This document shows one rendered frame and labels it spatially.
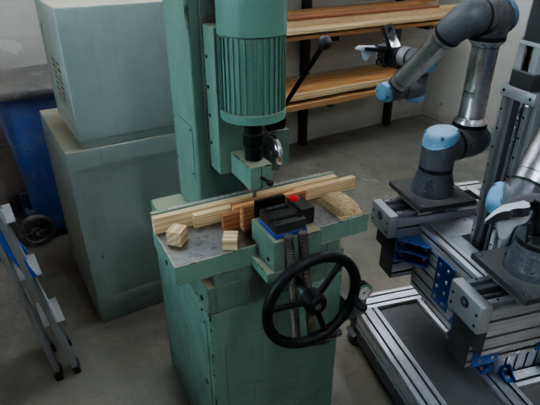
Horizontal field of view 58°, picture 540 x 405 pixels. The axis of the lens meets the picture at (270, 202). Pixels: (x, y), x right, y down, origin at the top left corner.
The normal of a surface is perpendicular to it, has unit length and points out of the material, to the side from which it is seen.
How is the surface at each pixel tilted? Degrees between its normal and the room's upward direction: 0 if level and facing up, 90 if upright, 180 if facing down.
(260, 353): 90
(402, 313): 0
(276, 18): 90
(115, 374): 0
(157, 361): 0
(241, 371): 90
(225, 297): 90
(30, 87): 22
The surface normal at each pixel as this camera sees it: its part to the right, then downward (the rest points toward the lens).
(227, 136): 0.46, 0.43
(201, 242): 0.00, -0.88
